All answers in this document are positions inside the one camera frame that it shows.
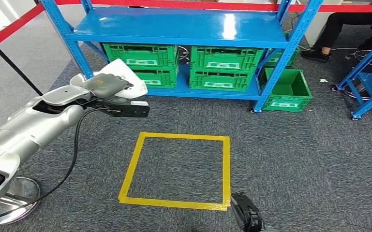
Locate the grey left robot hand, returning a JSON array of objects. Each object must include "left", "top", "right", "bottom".
[{"left": 82, "top": 73, "right": 134, "bottom": 98}]

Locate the white plastic part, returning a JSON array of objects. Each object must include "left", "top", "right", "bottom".
[{"left": 70, "top": 58, "right": 149, "bottom": 99}]

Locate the blue metal shelf rack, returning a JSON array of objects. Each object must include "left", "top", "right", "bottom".
[{"left": 40, "top": 0, "right": 324, "bottom": 113}]

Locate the empty green plastic crate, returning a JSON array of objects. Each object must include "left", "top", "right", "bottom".
[{"left": 257, "top": 68, "right": 313, "bottom": 113}]

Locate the small blue metal rack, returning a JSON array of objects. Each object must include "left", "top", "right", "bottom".
[{"left": 330, "top": 32, "right": 372, "bottom": 121}]

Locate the white cabinet panel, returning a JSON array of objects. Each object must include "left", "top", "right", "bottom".
[{"left": 304, "top": 11, "right": 334, "bottom": 48}]

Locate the person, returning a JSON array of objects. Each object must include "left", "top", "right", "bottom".
[{"left": 301, "top": 0, "right": 372, "bottom": 63}]

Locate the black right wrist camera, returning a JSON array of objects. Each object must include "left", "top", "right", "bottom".
[{"left": 230, "top": 192, "right": 263, "bottom": 232}]

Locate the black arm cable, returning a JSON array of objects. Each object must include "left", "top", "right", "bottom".
[{"left": 0, "top": 107, "right": 109, "bottom": 225}]

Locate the black stanchion post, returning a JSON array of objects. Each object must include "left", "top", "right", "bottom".
[{"left": 0, "top": 29, "right": 44, "bottom": 97}]

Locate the chrome stanchion post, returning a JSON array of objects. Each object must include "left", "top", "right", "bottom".
[{"left": 0, "top": 177, "right": 41, "bottom": 225}]

